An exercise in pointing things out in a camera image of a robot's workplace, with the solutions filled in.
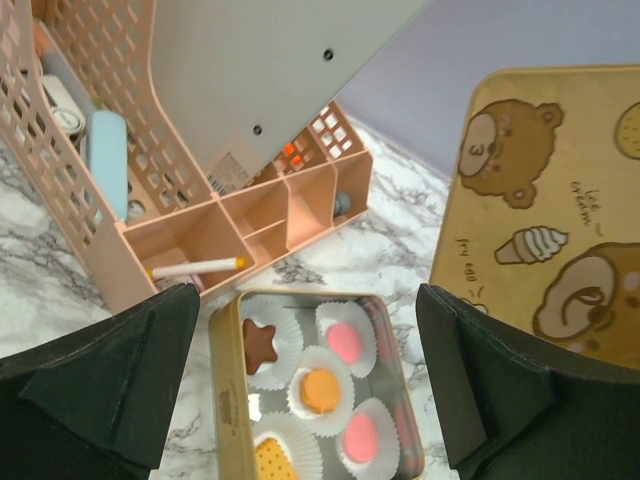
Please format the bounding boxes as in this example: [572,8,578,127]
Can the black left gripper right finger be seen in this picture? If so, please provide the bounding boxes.
[416,284,639,479]

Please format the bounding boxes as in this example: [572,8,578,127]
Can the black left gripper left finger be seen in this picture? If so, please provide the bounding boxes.
[1,284,199,479]

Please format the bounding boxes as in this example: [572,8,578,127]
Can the pink round macaron cookie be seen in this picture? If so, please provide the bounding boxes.
[343,413,379,463]
[326,323,363,365]

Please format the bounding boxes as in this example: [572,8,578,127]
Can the brown star cookie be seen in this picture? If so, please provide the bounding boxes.
[242,318,278,375]

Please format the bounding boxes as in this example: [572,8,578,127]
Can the yellow square biscuit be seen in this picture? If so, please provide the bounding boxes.
[255,437,299,480]

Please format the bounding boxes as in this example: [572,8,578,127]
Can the orange round cookie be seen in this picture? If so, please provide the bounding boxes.
[300,368,342,414]

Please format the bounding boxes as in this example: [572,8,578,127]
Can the grey square tin lid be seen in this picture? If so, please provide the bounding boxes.
[430,64,639,368]

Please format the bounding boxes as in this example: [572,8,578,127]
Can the white paper cupcake liner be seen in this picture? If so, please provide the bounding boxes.
[315,301,377,379]
[336,398,400,479]
[287,346,355,437]
[240,299,304,391]
[253,412,323,479]

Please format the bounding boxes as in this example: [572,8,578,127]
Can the peach plastic file organizer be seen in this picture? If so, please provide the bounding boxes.
[1,1,373,313]

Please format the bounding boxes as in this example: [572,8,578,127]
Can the white yellow-capped marker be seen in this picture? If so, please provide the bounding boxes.
[146,257,247,280]

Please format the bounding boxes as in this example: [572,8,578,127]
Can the gold square cookie tin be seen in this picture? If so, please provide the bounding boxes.
[209,290,425,479]

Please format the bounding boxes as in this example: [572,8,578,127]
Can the grey blue glue stick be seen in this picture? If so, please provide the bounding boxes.
[333,191,351,218]

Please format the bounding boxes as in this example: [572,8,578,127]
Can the light blue eraser case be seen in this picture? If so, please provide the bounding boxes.
[86,110,128,220]

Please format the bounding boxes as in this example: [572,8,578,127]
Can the white correction tape dispenser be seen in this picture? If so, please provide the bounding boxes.
[41,74,86,136]

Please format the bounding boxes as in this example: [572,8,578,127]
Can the orange black marker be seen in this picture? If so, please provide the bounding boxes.
[282,143,304,171]

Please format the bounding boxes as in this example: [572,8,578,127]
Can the peach highlighter pen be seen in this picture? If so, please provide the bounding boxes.
[33,19,97,118]

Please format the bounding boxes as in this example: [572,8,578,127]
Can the grey document folder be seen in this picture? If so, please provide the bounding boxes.
[151,0,424,195]

